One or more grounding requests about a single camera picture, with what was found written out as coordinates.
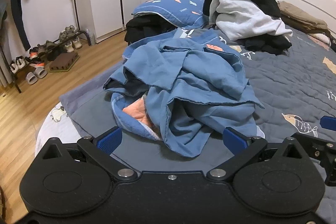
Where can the grey printed quilt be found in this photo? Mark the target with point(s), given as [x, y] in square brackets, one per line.
[288, 82]

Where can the dark crumpled garment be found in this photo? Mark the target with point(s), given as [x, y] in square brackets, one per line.
[267, 45]

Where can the white hooded sweatshirt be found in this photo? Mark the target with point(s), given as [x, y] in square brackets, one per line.
[244, 19]

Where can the stack of brown folded clothes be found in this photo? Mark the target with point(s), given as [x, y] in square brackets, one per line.
[299, 12]

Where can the black metal shoe rack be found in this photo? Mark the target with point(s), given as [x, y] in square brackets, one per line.
[84, 33]

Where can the grey slipper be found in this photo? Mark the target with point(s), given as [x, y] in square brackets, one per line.
[40, 72]
[32, 79]

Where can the brown perforated box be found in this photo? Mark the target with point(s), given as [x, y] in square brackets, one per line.
[63, 61]

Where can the blue printed quilt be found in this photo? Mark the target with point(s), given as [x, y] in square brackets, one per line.
[168, 7]

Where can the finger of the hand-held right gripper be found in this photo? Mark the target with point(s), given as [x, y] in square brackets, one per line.
[315, 146]
[328, 123]

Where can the dark hanging trousers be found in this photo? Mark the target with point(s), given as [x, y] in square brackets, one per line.
[17, 8]

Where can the row of sneakers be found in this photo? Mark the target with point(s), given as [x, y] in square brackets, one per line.
[42, 52]

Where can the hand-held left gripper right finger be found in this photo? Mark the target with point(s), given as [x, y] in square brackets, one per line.
[233, 138]

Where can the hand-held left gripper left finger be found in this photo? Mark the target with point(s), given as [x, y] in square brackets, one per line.
[109, 140]

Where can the blue bed sheet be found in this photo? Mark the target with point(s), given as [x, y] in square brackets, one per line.
[199, 82]

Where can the white cartoon print mattress cover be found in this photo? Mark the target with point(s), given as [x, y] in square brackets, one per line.
[60, 129]

